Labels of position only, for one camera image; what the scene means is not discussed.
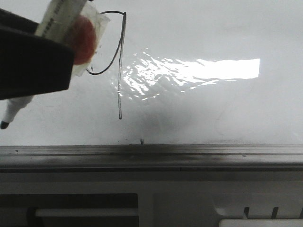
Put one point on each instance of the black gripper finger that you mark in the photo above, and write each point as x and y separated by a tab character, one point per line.
30	65

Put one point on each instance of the white whiteboard with metal frame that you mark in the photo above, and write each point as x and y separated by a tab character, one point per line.
187	84

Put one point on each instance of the red round magnet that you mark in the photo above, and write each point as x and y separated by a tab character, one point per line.
85	37

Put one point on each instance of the white whiteboard marker pen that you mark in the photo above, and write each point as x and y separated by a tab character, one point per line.
55	26

